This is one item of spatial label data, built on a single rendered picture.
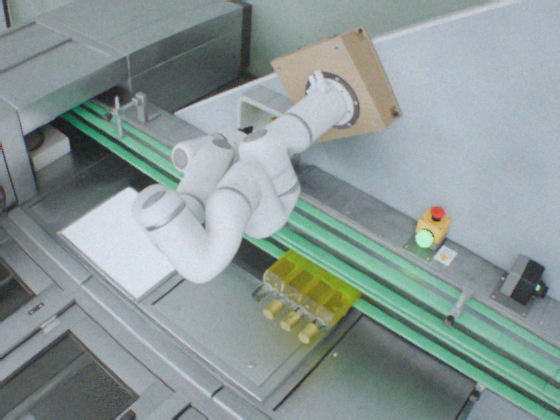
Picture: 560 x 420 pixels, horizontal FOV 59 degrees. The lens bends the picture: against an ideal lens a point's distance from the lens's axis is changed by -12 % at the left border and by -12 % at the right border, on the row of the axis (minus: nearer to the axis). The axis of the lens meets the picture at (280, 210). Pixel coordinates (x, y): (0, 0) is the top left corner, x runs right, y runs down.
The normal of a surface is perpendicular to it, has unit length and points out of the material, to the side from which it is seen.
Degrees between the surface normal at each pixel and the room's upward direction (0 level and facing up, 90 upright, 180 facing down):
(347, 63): 5
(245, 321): 90
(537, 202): 0
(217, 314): 90
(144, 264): 90
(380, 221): 90
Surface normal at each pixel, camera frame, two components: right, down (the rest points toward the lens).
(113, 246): 0.07, -0.73
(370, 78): 0.67, -0.07
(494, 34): -0.62, 0.50
